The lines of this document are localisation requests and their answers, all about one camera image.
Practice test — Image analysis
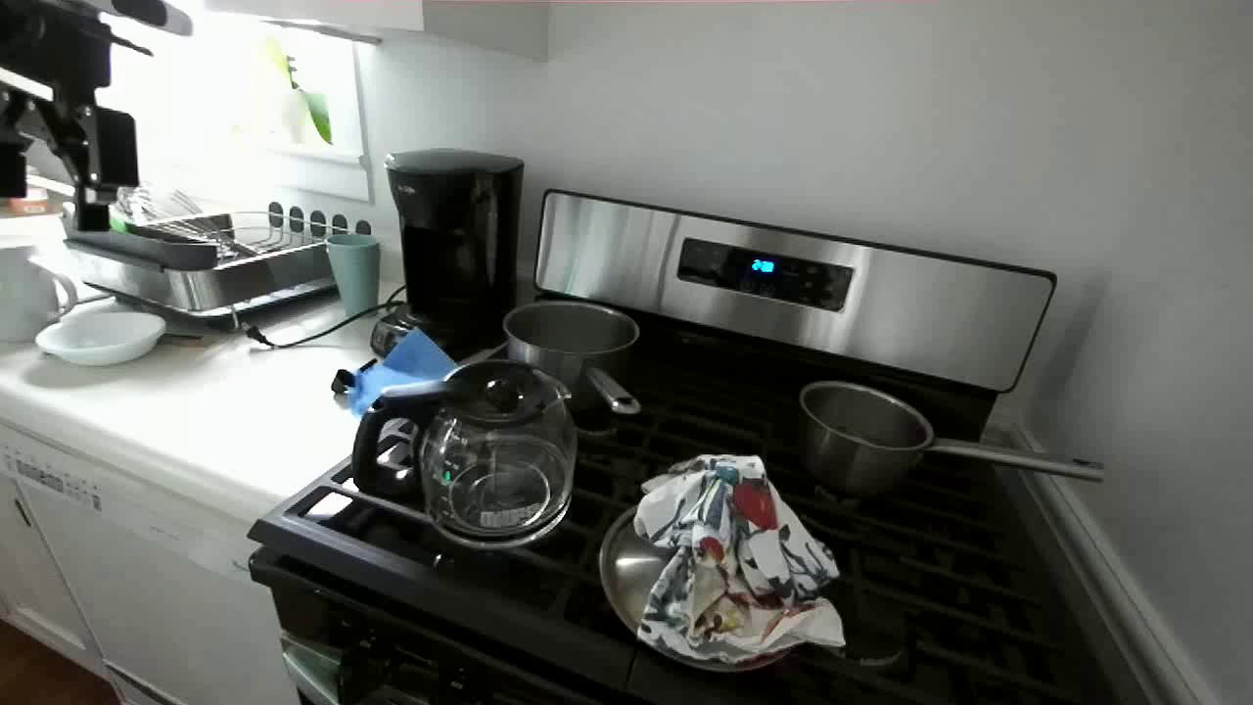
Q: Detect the plain teal cup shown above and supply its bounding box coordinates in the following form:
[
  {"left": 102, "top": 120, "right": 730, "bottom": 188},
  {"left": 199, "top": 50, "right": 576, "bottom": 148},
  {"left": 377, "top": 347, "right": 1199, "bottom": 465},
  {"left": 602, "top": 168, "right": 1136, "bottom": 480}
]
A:
[{"left": 320, "top": 230, "right": 386, "bottom": 319}]

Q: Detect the small steel pot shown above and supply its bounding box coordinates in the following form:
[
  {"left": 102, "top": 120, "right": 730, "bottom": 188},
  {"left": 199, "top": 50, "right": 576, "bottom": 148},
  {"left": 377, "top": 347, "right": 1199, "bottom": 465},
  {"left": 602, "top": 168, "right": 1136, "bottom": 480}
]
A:
[{"left": 501, "top": 299, "right": 647, "bottom": 424}]

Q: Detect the glass coffee carafe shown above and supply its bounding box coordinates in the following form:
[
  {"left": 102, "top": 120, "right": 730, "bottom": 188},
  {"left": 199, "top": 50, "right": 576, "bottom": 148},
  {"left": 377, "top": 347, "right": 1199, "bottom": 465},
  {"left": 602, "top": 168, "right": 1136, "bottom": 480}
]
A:
[{"left": 350, "top": 355, "right": 585, "bottom": 552}]

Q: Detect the black coffee maker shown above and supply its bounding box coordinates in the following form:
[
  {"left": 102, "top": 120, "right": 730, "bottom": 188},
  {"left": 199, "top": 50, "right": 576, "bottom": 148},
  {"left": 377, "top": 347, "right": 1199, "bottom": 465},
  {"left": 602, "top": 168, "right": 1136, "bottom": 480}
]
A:
[{"left": 386, "top": 144, "right": 528, "bottom": 360}]

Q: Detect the patterned dish towel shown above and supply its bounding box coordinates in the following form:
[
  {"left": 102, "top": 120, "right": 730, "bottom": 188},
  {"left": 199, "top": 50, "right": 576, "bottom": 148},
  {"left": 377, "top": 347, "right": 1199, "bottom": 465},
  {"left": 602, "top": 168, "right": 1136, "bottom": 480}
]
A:
[{"left": 630, "top": 450, "right": 850, "bottom": 668}]

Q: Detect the steel pan under towel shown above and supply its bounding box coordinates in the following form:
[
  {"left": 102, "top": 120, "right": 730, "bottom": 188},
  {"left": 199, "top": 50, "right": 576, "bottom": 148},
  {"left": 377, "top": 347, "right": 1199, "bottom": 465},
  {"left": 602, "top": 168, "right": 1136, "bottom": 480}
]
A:
[{"left": 597, "top": 501, "right": 854, "bottom": 676}]

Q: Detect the blue cloth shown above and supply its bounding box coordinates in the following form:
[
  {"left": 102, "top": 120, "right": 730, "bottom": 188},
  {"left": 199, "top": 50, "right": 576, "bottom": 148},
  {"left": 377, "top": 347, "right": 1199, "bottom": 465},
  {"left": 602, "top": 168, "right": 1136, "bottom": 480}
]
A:
[{"left": 328, "top": 325, "right": 463, "bottom": 420}]

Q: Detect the stainless steel gas stove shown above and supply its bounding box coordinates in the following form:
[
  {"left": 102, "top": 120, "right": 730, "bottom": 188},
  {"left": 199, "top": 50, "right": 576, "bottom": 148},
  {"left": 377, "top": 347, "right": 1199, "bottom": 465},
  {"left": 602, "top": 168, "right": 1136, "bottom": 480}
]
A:
[{"left": 247, "top": 188, "right": 1113, "bottom": 705}]

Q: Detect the metal dish rack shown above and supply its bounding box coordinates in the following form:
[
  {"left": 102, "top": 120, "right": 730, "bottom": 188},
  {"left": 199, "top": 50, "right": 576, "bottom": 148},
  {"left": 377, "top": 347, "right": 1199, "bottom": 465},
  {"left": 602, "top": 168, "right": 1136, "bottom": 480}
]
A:
[{"left": 62, "top": 191, "right": 386, "bottom": 325}]

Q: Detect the white bowl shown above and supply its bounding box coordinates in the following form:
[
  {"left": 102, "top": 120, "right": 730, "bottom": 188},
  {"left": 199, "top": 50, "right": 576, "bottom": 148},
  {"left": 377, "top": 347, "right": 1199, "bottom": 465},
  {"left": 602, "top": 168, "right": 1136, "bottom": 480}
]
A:
[{"left": 33, "top": 302, "right": 173, "bottom": 367}]

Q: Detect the white base cabinet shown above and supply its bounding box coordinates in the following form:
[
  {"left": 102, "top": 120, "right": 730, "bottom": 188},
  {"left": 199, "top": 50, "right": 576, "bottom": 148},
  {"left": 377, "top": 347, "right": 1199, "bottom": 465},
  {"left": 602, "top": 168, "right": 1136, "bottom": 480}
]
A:
[{"left": 0, "top": 424, "right": 305, "bottom": 705}]

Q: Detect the steel long-handled saucepan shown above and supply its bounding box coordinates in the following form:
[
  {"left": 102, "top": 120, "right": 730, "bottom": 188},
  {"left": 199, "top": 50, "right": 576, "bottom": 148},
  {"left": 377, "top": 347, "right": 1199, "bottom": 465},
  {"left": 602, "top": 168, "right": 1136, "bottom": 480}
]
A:
[{"left": 794, "top": 376, "right": 1109, "bottom": 501}]

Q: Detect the black power cable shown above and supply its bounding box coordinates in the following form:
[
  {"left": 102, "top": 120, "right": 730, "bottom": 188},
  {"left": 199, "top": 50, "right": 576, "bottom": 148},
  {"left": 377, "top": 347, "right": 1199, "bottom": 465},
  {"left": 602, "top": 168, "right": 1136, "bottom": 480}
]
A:
[{"left": 241, "top": 289, "right": 407, "bottom": 351}]

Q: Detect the white wall cabinet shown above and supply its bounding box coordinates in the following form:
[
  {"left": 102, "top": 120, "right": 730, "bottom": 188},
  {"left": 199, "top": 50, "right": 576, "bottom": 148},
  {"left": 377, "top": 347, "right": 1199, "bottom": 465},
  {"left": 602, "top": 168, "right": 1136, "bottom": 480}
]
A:
[{"left": 199, "top": 0, "right": 554, "bottom": 64}]

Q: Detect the leaf wall picture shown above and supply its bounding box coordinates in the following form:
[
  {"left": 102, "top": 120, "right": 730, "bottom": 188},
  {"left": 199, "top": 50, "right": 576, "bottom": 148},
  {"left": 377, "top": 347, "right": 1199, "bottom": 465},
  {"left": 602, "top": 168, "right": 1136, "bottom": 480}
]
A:
[{"left": 253, "top": 25, "right": 370, "bottom": 168}]

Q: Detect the black camera stand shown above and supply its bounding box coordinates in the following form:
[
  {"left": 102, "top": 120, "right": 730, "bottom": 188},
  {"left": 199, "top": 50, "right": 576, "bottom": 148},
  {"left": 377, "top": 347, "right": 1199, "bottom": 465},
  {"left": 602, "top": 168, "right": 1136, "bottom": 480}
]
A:
[{"left": 0, "top": 0, "right": 198, "bottom": 234}]

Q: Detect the white handled mug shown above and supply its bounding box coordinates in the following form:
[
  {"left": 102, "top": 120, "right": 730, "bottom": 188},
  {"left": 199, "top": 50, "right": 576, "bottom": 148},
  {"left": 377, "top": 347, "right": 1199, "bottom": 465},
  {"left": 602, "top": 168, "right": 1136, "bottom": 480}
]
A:
[{"left": 0, "top": 242, "right": 82, "bottom": 347}]

